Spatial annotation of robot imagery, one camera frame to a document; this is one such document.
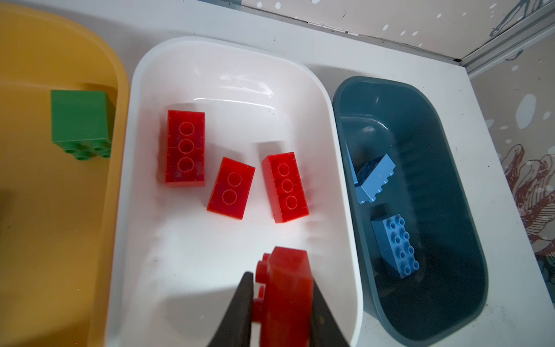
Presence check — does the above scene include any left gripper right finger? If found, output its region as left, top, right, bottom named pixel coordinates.
left=309, top=282, right=350, bottom=347

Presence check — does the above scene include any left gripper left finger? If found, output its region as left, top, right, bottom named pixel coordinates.
left=208, top=272, right=254, bottom=347

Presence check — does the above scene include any red sloped lego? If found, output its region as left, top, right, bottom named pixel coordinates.
left=252, top=247, right=314, bottom=346

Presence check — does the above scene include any white plastic bin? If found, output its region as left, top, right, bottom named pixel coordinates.
left=105, top=37, right=362, bottom=346

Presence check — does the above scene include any blue long lego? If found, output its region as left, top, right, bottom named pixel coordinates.
left=371, top=214, right=420, bottom=279

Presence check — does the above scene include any dark teal plastic bin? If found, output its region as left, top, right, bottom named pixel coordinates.
left=332, top=76, right=488, bottom=346

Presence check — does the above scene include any red lego square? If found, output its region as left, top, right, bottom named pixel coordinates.
left=262, top=152, right=309, bottom=224

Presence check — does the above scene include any red lego long top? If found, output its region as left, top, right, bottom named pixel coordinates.
left=164, top=110, right=205, bottom=187

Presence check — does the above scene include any yellow plastic bin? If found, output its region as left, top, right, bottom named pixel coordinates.
left=1, top=3, right=130, bottom=346

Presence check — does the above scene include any green lego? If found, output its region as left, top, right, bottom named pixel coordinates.
left=50, top=90, right=115, bottom=160

